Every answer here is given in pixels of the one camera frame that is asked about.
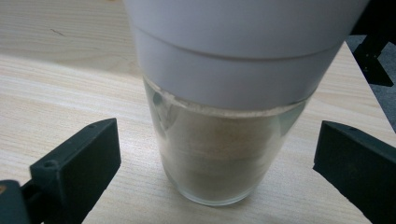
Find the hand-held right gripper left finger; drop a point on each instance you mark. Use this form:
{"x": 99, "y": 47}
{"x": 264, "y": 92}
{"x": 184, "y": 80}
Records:
{"x": 77, "y": 165}

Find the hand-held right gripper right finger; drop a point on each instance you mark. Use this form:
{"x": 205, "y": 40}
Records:
{"x": 358, "y": 165}

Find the clear glass cup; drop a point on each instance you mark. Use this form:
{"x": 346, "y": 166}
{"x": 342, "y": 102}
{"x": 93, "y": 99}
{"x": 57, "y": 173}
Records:
{"x": 218, "y": 161}

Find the white cup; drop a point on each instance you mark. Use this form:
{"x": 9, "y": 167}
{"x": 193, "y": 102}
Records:
{"x": 236, "y": 46}

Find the black stand base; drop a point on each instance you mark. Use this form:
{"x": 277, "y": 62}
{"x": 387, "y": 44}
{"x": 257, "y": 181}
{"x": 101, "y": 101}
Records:
{"x": 375, "y": 37}

